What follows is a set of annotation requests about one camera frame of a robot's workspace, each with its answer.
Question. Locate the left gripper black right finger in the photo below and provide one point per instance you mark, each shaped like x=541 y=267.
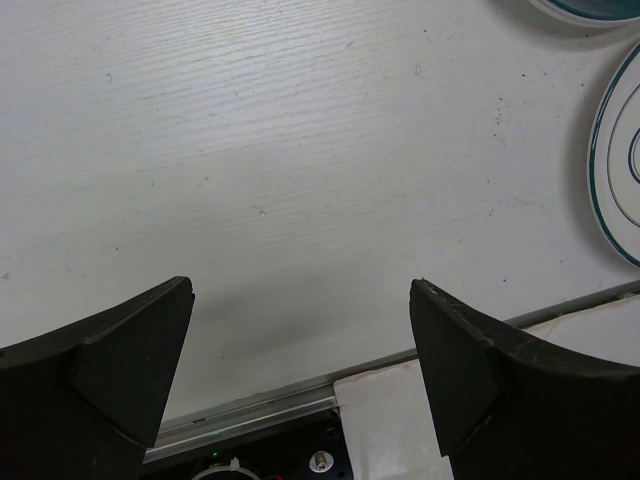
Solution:
x=508 y=405

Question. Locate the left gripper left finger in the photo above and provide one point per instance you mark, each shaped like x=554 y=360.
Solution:
x=86 y=401

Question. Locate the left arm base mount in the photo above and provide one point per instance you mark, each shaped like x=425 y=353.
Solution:
x=309 y=447

